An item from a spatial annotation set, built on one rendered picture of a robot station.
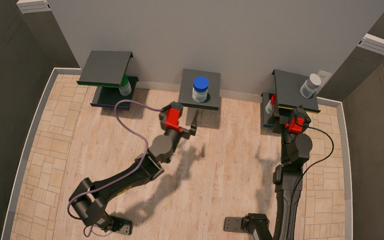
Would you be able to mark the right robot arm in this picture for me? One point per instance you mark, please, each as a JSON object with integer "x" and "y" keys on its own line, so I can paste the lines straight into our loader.
{"x": 286, "y": 176}

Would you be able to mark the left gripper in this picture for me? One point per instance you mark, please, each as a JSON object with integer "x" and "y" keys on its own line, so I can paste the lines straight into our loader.
{"x": 168, "y": 122}

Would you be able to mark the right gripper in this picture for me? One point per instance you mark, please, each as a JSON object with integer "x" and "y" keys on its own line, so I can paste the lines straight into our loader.
{"x": 288, "y": 133}

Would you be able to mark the glass bottle with grey cap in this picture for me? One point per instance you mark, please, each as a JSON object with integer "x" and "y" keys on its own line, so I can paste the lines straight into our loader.
{"x": 310, "y": 85}

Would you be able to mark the clear glass bottle with green cap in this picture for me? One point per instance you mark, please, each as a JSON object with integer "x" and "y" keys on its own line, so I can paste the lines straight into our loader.
{"x": 125, "y": 88}

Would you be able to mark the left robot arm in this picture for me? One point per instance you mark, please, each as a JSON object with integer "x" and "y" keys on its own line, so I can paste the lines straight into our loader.
{"x": 93, "y": 213}

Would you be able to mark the small glass bottle with red cap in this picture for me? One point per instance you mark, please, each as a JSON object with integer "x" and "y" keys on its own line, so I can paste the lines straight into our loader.
{"x": 270, "y": 105}

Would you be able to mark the glass bottle with blue cap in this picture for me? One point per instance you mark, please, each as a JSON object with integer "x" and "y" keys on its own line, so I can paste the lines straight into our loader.
{"x": 200, "y": 89}

